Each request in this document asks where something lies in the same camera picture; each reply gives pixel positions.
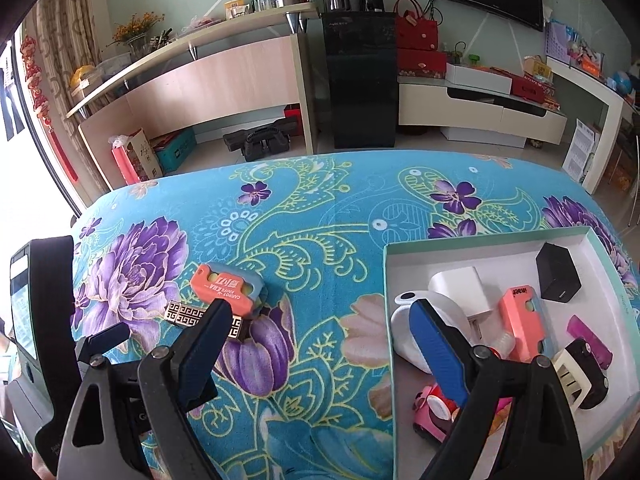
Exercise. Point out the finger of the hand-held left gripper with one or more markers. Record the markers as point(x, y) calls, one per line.
point(107, 337)

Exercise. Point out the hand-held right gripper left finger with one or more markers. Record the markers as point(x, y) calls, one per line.
point(197, 370)

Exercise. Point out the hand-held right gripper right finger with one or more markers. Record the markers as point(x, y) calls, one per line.
point(440, 345)

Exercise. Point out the white smartwatch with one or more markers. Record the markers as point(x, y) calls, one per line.
point(405, 330)

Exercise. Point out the white charger plug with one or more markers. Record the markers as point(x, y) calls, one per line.
point(460, 290)

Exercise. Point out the black gold patterned lighter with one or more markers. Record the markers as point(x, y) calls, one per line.
point(185, 312)

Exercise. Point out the pink brown toy dog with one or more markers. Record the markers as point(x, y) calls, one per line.
point(425, 415)

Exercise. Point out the salmon and blue plastic toy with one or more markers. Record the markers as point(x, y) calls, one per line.
point(522, 320)

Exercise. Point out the teal cardboard box lid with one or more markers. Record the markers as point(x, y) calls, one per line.
point(500, 260)

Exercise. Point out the cream plastic phone holder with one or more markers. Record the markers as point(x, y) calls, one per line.
point(567, 375)

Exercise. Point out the black cube adapter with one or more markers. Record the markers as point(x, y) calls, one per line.
point(557, 272)

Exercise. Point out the translucent pink stick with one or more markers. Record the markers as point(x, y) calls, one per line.
point(592, 342)

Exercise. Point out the black toy car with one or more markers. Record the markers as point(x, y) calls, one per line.
point(592, 385)

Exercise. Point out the floral blue blanket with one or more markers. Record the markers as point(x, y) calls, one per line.
point(325, 285)

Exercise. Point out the beige paper bag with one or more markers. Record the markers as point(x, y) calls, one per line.
point(145, 155)

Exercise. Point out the teal storage box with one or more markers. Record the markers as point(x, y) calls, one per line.
point(175, 150)

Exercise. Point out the red hanging ornament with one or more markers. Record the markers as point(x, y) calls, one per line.
point(40, 95)

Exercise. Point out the yellow item on shelf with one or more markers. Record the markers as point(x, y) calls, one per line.
point(82, 80)

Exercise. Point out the black foot stepper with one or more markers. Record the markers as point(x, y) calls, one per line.
point(257, 142)

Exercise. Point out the white printed paper sheet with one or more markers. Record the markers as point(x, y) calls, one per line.
point(580, 152)

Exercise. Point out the white tv stand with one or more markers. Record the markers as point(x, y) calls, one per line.
point(425, 105)

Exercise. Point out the small red box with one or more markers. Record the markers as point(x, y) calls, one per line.
point(292, 120)

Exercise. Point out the white flat box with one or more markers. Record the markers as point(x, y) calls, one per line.
point(477, 79)

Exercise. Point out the black water dispenser cabinet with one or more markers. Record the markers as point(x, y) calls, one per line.
point(357, 85)

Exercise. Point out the flat red box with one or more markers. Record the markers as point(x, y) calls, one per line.
point(534, 87)

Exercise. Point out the red gift box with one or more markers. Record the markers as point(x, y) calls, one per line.
point(422, 65)

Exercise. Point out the beige patterned curtain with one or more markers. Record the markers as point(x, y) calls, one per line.
point(70, 25)

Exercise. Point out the curved wooden shelf unit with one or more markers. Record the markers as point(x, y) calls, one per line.
point(225, 75)

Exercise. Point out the yellow flower bouquet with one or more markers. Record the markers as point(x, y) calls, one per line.
point(137, 27)

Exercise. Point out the white side desk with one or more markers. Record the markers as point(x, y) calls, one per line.
point(590, 80)

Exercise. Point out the yellow white small box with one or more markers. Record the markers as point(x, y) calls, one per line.
point(236, 10)

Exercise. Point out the wall calendar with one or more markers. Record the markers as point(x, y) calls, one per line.
point(556, 42)

